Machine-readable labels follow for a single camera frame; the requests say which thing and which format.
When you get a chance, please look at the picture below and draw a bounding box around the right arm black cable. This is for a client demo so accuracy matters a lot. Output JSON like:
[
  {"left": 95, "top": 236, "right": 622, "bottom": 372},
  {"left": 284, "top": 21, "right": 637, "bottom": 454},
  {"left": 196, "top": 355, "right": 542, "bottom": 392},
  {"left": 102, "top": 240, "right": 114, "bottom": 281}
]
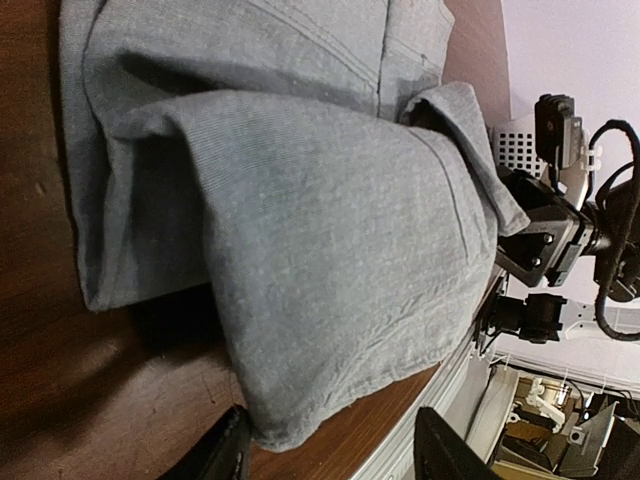
[{"left": 582, "top": 118, "right": 640, "bottom": 341}]

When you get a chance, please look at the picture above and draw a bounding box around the white plastic laundry basket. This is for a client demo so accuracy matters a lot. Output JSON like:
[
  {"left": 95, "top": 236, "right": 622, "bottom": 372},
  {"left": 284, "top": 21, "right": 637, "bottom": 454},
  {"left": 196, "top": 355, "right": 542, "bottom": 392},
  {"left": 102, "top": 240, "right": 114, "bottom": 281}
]
[{"left": 489, "top": 114, "right": 546, "bottom": 179}]

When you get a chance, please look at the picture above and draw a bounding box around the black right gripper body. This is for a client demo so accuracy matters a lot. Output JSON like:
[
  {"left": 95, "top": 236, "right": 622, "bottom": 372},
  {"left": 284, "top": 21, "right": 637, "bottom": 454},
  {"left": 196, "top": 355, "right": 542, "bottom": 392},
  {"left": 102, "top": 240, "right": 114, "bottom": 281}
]
[{"left": 497, "top": 166, "right": 613, "bottom": 287}]

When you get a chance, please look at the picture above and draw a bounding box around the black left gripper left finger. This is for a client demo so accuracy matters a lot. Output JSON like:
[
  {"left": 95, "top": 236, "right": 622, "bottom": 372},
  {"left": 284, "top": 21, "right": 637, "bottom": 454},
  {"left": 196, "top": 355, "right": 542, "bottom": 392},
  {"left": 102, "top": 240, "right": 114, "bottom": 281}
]
[{"left": 164, "top": 405, "right": 251, "bottom": 480}]

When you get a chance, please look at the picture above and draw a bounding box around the grey long sleeve shirt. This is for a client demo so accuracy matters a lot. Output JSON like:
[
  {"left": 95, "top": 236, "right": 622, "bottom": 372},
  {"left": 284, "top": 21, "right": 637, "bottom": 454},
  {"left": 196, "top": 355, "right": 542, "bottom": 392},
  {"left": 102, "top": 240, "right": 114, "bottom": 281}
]
[{"left": 59, "top": 1, "right": 528, "bottom": 452}]

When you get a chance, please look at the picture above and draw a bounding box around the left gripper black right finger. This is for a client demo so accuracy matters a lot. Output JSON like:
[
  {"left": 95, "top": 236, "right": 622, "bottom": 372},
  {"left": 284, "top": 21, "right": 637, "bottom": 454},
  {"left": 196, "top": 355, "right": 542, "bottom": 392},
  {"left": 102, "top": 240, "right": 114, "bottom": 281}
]
[{"left": 413, "top": 407, "right": 495, "bottom": 480}]

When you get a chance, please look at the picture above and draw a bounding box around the front aluminium rail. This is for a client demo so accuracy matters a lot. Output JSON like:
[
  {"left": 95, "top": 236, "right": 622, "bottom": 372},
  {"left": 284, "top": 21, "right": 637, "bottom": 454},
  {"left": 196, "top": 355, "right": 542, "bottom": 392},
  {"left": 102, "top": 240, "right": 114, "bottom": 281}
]
[{"left": 352, "top": 328, "right": 490, "bottom": 480}]

